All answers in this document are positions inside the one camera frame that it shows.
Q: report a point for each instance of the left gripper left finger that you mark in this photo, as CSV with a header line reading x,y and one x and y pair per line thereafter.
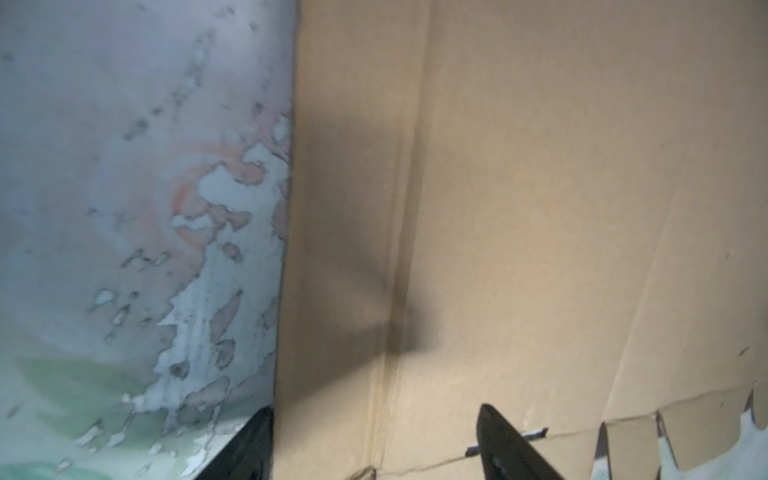
x,y
248,455

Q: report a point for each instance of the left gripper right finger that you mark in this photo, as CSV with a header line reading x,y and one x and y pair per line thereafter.
x,y
507,454

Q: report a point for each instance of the brown cardboard box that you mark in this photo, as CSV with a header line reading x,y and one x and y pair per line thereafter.
x,y
558,208

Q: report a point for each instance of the floral table mat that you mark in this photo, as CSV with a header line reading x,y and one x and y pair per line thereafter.
x,y
144,175

